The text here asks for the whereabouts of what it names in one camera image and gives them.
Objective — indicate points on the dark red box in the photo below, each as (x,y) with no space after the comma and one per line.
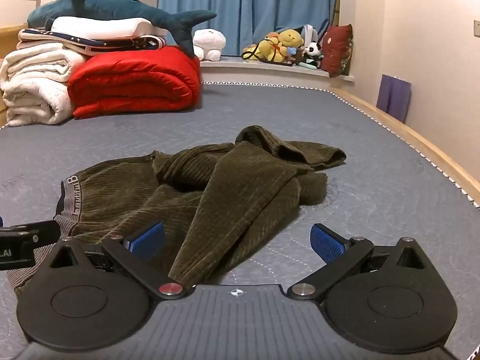
(337,50)

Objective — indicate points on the panda plush toy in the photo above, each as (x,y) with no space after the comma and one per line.
(312,49)

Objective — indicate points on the red folded quilt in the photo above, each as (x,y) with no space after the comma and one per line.
(131,82)

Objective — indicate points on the blue curtain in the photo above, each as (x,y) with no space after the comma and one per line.
(243,7)

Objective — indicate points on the wooden bed frame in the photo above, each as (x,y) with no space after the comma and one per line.
(412,135)

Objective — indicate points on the wall switch plate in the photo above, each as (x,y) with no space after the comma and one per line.
(477,29)

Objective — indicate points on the grey quilted mattress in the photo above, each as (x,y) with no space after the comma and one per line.
(112,138)

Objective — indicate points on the blue shark plush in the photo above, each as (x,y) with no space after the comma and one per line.
(112,7)

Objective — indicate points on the white round plush toy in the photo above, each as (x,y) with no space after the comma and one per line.
(208,41)

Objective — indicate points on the white and blue plush toy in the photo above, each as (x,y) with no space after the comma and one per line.
(311,33)

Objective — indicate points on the purple wall patch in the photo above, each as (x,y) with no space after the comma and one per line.
(393,97)

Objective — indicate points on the yellow bear plush toy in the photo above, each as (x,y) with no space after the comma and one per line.
(291,39)

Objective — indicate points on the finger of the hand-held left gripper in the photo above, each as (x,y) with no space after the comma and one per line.
(33,231)

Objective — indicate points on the yellow duck plush toy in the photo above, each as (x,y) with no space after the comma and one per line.
(266,48)

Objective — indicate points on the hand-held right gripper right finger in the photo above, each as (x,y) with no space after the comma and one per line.
(327,245)

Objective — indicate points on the white window sill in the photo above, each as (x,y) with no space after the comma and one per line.
(262,71)

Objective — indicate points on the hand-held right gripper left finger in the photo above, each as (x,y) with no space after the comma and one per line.
(148,240)

